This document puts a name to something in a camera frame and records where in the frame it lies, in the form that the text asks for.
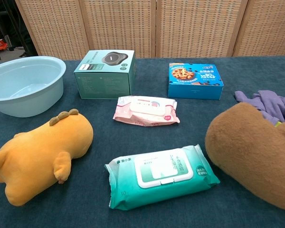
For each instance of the purple crumpled garment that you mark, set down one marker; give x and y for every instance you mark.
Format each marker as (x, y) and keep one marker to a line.
(273, 104)

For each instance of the brown capybara plush toy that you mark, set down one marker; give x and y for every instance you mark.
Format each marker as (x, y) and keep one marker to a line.
(249, 152)

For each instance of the yellow plush toy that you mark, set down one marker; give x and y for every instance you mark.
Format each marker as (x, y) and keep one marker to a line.
(40, 152)

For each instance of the teal speaker product box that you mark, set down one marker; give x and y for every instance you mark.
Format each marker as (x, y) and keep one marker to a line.
(104, 78)

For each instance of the black tripod stand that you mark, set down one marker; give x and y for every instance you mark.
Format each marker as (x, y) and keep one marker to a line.
(16, 26)

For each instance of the teal wet wipes pack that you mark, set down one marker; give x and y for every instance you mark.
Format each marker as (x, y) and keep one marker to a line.
(161, 175)

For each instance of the blue cookie box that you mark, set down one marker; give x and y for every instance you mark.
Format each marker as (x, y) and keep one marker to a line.
(194, 80)

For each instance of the woven folding screen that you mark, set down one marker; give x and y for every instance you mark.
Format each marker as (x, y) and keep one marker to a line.
(156, 26)

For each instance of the light blue plastic bowl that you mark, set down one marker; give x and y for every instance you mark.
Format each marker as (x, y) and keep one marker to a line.
(26, 80)

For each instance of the dark teal table mat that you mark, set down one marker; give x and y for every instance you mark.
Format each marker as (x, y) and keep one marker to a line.
(142, 147)

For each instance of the pink wet wipes pack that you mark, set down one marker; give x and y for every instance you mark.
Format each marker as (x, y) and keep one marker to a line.
(146, 110)

